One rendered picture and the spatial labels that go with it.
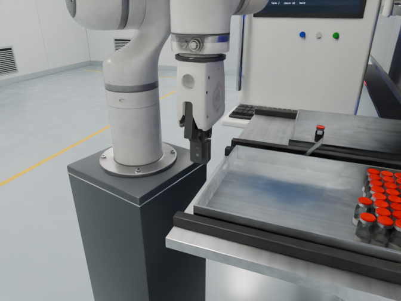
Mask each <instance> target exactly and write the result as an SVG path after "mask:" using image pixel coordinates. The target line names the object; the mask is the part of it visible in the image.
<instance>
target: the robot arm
mask: <svg viewBox="0 0 401 301"><path fill-rule="evenodd" d="M65 1H66V7H67V9H68V11H69V13H70V15H71V16H72V18H73V19H74V20H75V21H76V22H77V23H78V24H79V25H81V26H83V27H85V28H87V29H91V30H128V29H135V34H134V36H133V37H132V39H131V40H130V42H129V43H127V44H126V45H125V46H124V47H122V48H120V49H118V50H116V51H115V52H113V53H112V54H109V55H108V56H107V57H106V58H105V59H104V62H103V78H104V87H105V93H106V102H107V110H108V116H109V124H110V133H111V138H112V146H113V147H112V148H110V149H108V150H107V151H105V152H104V153H103V154H102V155H101V157H100V159H99V161H100V167H101V169H102V170H103V171H104V172H106V173H108V174H110V175H113V176H117V177H125V178H139V177H147V176H152V175H155V174H159V173H161V172H164V171H166V170H167V169H169V168H171V167H172V166H173V165H174V164H175V162H176V160H177V153H176V151H175V149H174V148H173V147H171V146H170V145H167V144H165V143H162V129H161V109H160V97H159V77H158V62H159V56H160V53H161V51H162V48H163V46H164V44H165V43H166V41H167V39H168V38H169V36H170V34H171V48H172V51H173V52H175V53H177V54H175V59H176V60H178V66H177V85H176V113H177V123H178V125H179V127H181V128H183V127H184V138H185V139H188V140H189V141H190V161H191V162H197V163H200V164H207V163H209V161H210V160H211V139H209V138H211V136H212V126H213V125H214V124H215V123H216V122H217V121H218V120H219V119H220V118H221V117H222V116H223V115H224V112H225V76H224V60H225V59H226V54H224V53H226V52H229V51H230V22H231V17H232V16H242V15H249V14H255V13H257V12H259V11H261V10H262V9H263V8H264V7H265V6H266V5H267V3H268V1H269V0H65Z"/></svg>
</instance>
